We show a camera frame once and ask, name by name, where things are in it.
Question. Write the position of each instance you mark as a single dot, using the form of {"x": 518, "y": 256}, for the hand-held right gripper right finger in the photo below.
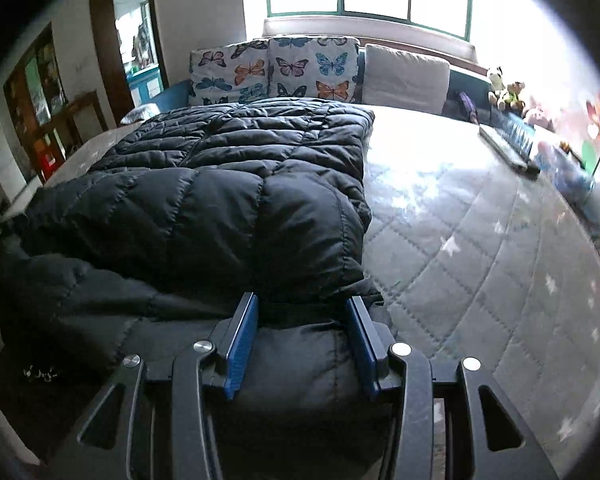
{"x": 362, "y": 345}

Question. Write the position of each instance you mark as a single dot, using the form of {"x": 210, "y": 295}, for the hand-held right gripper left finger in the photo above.
{"x": 242, "y": 350}

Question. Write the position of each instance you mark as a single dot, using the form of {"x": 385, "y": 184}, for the black puffer jacket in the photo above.
{"x": 180, "y": 210}

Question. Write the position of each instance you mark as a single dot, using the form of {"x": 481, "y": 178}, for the grey quilted star table cover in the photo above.
{"x": 480, "y": 260}

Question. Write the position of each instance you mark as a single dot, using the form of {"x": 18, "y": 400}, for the patterned grey cloth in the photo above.
{"x": 140, "y": 114}

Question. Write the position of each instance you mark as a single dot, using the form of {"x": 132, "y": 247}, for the purple cloth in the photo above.
{"x": 467, "y": 105}

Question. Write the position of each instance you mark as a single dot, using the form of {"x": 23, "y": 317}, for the teal sofa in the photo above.
{"x": 177, "y": 95}

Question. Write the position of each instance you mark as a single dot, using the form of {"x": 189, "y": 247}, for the clear plastic bag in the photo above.
{"x": 562, "y": 170}

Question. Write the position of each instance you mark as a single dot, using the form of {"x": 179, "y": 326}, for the white cushion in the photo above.
{"x": 405, "y": 77}

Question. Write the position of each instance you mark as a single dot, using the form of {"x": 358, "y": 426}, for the red stool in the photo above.
{"x": 47, "y": 160}

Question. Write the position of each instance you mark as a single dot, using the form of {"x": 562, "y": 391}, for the butterfly print cushion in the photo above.
{"x": 230, "y": 72}
{"x": 310, "y": 67}

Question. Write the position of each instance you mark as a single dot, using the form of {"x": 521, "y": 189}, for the teal cabinet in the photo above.
{"x": 142, "y": 85}

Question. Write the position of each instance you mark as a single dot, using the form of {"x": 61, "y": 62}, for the pink plush toy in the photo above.
{"x": 537, "y": 117}

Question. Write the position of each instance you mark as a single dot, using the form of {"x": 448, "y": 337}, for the brown plush toy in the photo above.
{"x": 515, "y": 95}

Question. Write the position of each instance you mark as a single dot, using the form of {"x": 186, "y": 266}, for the black and white plush toy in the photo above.
{"x": 496, "y": 80}

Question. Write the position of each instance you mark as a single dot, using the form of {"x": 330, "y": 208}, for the white refrigerator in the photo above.
{"x": 2, "y": 160}

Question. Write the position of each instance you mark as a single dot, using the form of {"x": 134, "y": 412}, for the hanging garment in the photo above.
{"x": 142, "y": 42}

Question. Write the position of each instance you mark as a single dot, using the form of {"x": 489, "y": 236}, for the wooden display cabinet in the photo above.
{"x": 30, "y": 105}

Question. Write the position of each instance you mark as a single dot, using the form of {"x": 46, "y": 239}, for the dark wooden door frame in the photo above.
{"x": 102, "y": 60}

